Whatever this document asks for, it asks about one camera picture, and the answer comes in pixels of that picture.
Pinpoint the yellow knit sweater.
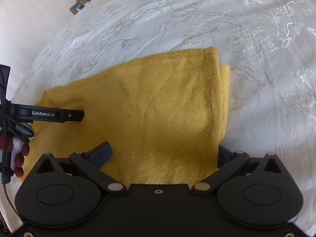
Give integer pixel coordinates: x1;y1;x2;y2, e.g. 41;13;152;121
23;47;230;185

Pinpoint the gloved left hand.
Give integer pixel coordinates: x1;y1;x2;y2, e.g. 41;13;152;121
1;131;30;184

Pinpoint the white embroidered bedspread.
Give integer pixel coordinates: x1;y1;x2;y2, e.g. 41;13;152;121
13;0;315;235

